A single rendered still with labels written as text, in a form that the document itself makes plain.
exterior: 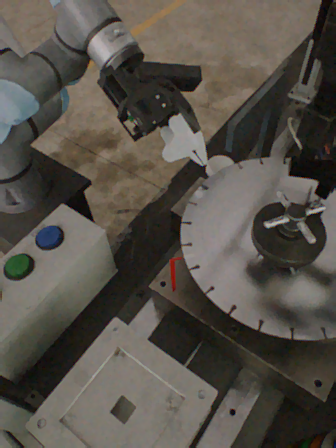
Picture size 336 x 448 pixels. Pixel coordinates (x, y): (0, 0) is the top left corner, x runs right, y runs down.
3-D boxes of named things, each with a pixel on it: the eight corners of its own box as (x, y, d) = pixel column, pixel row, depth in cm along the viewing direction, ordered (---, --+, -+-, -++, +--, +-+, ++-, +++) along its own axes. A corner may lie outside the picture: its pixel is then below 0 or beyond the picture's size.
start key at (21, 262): (20, 285, 59) (15, 279, 57) (4, 272, 60) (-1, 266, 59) (38, 267, 61) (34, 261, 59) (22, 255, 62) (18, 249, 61)
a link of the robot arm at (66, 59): (21, 76, 66) (30, 34, 56) (59, 47, 71) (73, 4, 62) (55, 106, 67) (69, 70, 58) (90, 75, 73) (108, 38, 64)
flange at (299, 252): (251, 202, 59) (253, 192, 57) (321, 208, 58) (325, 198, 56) (251, 261, 53) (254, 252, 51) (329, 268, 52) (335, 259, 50)
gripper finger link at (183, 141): (185, 179, 58) (151, 132, 58) (210, 160, 61) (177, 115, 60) (193, 173, 56) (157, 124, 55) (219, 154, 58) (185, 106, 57)
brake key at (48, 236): (51, 254, 62) (47, 248, 60) (35, 243, 64) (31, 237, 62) (67, 238, 64) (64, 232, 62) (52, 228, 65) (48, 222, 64)
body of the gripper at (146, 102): (136, 146, 61) (93, 87, 59) (173, 122, 64) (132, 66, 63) (150, 128, 53) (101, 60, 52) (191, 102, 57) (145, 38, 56)
